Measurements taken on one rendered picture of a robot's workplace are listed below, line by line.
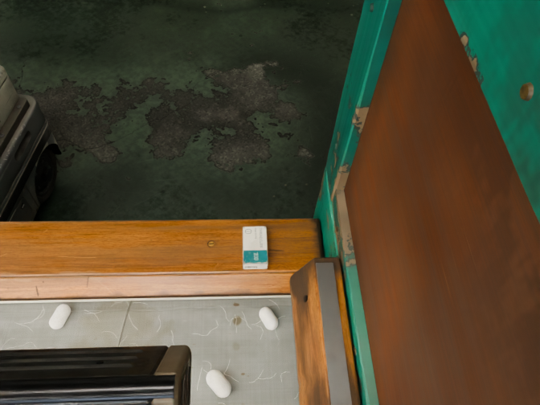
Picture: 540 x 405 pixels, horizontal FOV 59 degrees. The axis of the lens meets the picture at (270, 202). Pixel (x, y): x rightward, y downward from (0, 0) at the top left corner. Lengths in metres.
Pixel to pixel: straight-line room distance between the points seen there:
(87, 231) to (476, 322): 0.57
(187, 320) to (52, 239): 0.23
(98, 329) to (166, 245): 0.14
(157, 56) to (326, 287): 1.78
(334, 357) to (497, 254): 0.30
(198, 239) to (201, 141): 1.16
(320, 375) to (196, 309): 0.22
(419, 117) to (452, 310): 0.15
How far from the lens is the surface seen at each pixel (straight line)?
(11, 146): 1.51
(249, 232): 0.69
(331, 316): 0.56
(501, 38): 0.27
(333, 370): 0.55
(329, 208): 0.67
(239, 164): 1.78
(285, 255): 0.70
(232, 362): 0.67
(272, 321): 0.66
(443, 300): 0.36
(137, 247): 0.72
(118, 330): 0.70
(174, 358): 0.31
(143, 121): 1.95
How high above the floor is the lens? 1.38
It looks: 55 degrees down
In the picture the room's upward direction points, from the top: 5 degrees clockwise
